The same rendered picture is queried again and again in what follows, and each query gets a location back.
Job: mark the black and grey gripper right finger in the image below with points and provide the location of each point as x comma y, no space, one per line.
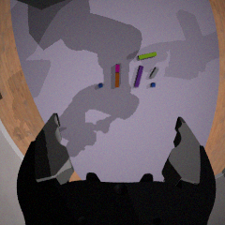
189,168

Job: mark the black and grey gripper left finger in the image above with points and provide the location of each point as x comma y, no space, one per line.
45,166

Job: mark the grey rod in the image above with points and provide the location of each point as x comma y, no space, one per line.
154,72

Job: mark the purple rod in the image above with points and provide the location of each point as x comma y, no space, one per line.
139,74

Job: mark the lime green rod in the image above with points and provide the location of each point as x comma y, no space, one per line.
147,55

